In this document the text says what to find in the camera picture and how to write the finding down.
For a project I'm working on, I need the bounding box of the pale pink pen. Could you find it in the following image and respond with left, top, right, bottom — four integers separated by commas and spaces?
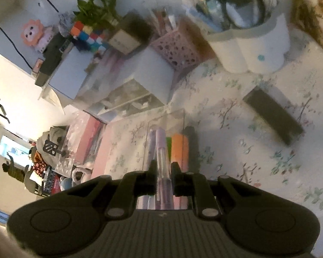
146, 129, 156, 167

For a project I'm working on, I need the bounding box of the green cap highlighter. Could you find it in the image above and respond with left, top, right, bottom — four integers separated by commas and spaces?
166, 137, 172, 164

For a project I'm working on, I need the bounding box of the clear plastic organizer tray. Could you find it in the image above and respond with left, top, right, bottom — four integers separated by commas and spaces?
137, 109, 200, 210

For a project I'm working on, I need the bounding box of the white storage box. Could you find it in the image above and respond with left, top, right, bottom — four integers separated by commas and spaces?
49, 47, 93, 100

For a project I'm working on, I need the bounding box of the pink plush toy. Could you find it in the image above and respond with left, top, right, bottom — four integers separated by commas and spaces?
21, 19, 55, 53

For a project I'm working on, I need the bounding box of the framed calligraphy planter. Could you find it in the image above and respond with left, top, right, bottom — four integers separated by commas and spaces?
108, 11, 153, 55

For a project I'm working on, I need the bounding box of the green bamboo plant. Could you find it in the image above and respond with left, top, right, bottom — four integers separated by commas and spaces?
73, 0, 122, 31

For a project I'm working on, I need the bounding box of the black pencil case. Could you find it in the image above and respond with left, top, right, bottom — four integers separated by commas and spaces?
243, 86, 304, 146

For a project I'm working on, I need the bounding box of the black magnifying glass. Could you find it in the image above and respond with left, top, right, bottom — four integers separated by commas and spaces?
224, 0, 266, 29

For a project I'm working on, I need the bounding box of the pink box in plastic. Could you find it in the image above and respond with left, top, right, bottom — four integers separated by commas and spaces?
58, 111, 106, 167

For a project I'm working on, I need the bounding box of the pink perforated pen cup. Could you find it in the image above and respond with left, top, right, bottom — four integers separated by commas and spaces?
150, 18, 215, 71

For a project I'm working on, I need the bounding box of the dark green flat box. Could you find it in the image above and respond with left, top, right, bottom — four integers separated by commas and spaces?
35, 33, 72, 87

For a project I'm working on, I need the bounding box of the colourful rubik cube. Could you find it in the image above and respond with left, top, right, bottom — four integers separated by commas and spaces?
70, 21, 110, 53

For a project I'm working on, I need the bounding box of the white flower-shaped pen holder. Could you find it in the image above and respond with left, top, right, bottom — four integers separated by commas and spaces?
202, 12, 290, 75

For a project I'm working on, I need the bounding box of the floral table cloth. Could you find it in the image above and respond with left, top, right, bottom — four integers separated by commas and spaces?
105, 28, 323, 251

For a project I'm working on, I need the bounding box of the purple clear pen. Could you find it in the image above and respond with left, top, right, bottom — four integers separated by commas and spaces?
156, 128, 174, 210

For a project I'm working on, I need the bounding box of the white drawer organizer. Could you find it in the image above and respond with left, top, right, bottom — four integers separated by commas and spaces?
72, 48, 174, 123

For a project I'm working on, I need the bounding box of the orange pink highlighter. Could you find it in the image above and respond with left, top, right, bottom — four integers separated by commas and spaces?
170, 133, 189, 172

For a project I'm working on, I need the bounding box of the black marker pen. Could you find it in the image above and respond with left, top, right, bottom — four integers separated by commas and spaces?
183, 126, 200, 173

